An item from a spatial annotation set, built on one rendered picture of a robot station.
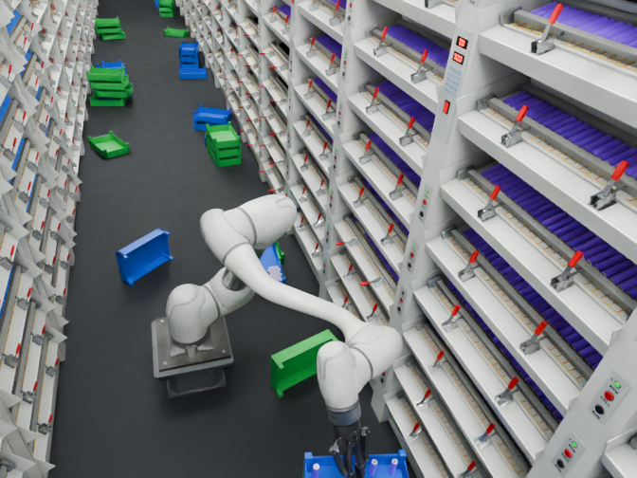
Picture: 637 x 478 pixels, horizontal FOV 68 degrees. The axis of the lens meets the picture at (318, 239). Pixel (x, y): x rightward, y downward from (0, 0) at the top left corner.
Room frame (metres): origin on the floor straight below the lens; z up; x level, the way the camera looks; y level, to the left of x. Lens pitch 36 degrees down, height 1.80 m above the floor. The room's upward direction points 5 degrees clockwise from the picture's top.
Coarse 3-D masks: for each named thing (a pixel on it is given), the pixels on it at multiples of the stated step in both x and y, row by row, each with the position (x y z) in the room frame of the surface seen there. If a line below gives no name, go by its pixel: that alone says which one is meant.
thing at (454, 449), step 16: (400, 368) 1.18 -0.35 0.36; (416, 368) 1.16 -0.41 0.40; (400, 384) 1.14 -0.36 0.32; (416, 384) 1.10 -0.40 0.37; (416, 400) 1.04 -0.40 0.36; (432, 400) 1.03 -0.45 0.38; (432, 416) 0.98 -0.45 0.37; (448, 416) 0.96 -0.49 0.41; (432, 432) 0.92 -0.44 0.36; (448, 432) 0.92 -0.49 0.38; (448, 448) 0.87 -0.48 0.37; (464, 448) 0.86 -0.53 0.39; (448, 464) 0.82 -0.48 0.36; (464, 464) 0.81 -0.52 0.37; (480, 464) 0.80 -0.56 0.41
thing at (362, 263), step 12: (336, 216) 1.83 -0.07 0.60; (336, 228) 1.80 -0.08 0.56; (348, 228) 1.78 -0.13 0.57; (360, 228) 1.76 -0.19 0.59; (348, 240) 1.70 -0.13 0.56; (360, 252) 1.61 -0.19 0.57; (360, 264) 1.54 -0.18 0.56; (372, 264) 1.53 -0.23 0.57; (372, 276) 1.47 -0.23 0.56; (384, 288) 1.39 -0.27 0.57; (384, 300) 1.34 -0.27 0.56
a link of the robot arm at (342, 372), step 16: (320, 352) 0.80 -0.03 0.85; (336, 352) 0.79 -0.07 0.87; (352, 352) 0.82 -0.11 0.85; (320, 368) 0.77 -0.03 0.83; (336, 368) 0.76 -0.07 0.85; (352, 368) 0.78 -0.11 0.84; (368, 368) 0.81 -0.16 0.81; (320, 384) 0.76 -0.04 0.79; (336, 384) 0.74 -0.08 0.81; (352, 384) 0.75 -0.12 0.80; (336, 400) 0.73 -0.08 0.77; (352, 400) 0.74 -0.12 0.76
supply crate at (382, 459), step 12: (312, 456) 0.75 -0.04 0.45; (324, 456) 0.75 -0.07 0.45; (372, 456) 0.77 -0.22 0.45; (384, 456) 0.77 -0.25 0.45; (396, 456) 0.78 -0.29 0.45; (312, 468) 0.74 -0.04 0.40; (324, 468) 0.75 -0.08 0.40; (336, 468) 0.75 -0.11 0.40; (384, 468) 0.76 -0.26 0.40; (396, 468) 0.76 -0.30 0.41
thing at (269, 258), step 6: (270, 246) 2.21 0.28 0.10; (264, 252) 2.16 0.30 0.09; (270, 252) 2.17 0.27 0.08; (276, 252) 2.13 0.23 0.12; (264, 258) 2.12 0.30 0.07; (270, 258) 2.13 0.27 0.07; (276, 258) 2.13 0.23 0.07; (264, 264) 2.09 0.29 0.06; (270, 264) 2.10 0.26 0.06; (276, 264) 2.10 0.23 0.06; (282, 276) 2.00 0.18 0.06; (282, 282) 1.96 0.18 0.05
